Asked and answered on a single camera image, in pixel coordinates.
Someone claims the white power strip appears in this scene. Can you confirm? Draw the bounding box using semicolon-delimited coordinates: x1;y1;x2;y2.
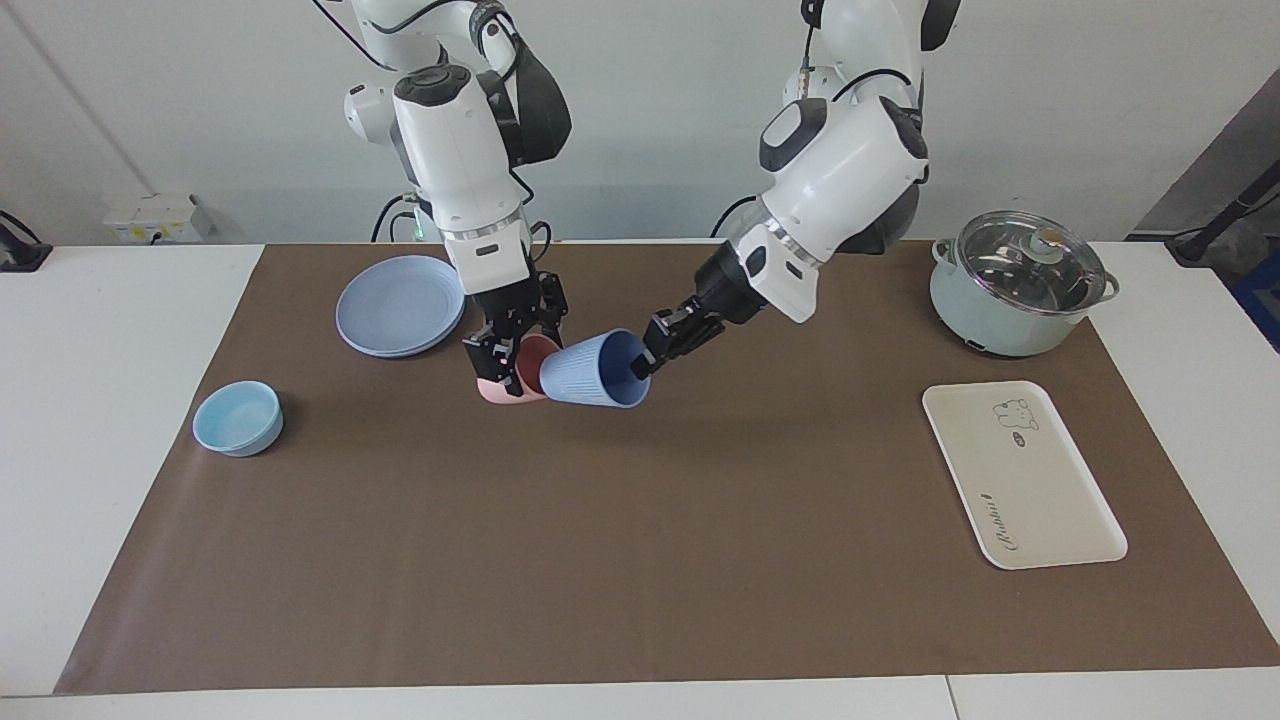
103;193;216;244

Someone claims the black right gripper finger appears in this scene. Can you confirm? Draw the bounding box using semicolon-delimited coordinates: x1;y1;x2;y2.
535;273;569;346
462;330;526;398

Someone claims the black stand base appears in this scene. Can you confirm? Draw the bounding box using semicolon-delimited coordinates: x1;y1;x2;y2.
1165;185;1280;266

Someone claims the glass pot lid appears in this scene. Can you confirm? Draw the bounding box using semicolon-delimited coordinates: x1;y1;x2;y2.
955;210;1109;316

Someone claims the pale blue plate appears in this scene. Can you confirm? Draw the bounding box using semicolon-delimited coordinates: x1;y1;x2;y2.
336;255;467;359

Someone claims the blue ribbed cup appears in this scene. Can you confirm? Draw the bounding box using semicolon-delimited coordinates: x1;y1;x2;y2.
539;328;653;409

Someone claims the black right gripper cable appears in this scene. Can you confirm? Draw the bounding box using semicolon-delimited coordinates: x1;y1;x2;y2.
505;165;553;276

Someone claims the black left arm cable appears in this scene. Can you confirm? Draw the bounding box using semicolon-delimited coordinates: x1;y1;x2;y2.
710;193;763;241

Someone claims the cream rabbit print tray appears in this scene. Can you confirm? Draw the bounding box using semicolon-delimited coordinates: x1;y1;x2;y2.
921;380;1129;571

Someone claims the mint green electric pot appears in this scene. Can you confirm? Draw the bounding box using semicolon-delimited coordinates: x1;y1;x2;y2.
930;210;1119;358

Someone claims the pink cup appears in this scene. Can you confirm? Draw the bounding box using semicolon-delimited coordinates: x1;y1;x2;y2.
476;335;561;404

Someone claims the brown paper table mat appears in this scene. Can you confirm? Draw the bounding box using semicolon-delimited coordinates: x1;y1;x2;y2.
55;243;1280;696

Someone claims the light blue bowl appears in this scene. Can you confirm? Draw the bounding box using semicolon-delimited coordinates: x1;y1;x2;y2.
192;380;284;458

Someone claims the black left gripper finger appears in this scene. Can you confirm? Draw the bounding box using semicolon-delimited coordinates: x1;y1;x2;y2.
645;300;713;346
632;320;723;379

